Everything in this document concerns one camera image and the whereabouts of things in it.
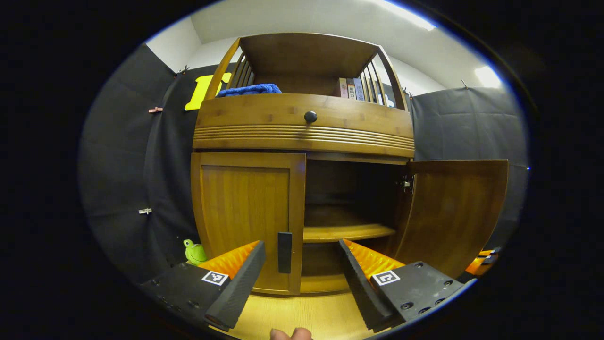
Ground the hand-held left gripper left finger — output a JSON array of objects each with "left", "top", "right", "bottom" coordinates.
[{"left": 139, "top": 240, "right": 267, "bottom": 331}]

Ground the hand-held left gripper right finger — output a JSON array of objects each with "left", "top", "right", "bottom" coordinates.
[{"left": 338, "top": 238, "right": 468, "bottom": 332}]

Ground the wooden shoe cabinet door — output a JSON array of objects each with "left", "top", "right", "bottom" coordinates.
[
  {"left": 394, "top": 159, "right": 509, "bottom": 279},
  {"left": 190, "top": 151, "right": 307, "bottom": 296}
]

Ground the wooden double-door shoe cabinet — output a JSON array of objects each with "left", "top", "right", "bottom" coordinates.
[{"left": 190, "top": 32, "right": 509, "bottom": 296}]

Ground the green frog toy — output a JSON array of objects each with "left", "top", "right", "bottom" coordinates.
[{"left": 183, "top": 239, "right": 207, "bottom": 266}]

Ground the wooden inner shelf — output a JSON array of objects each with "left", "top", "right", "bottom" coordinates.
[{"left": 303, "top": 203, "right": 397, "bottom": 244}]

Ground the black backdrop cloth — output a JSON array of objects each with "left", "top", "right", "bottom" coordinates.
[{"left": 78, "top": 43, "right": 529, "bottom": 284}]

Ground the wooden ribbed drawer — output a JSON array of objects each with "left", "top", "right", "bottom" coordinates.
[{"left": 193, "top": 93, "right": 416, "bottom": 159}]

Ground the small ceiling light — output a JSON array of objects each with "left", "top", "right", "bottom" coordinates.
[{"left": 474, "top": 65, "right": 502, "bottom": 89}]

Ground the blue folded towel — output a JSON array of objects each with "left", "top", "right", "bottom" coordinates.
[{"left": 216, "top": 84, "right": 283, "bottom": 98}]

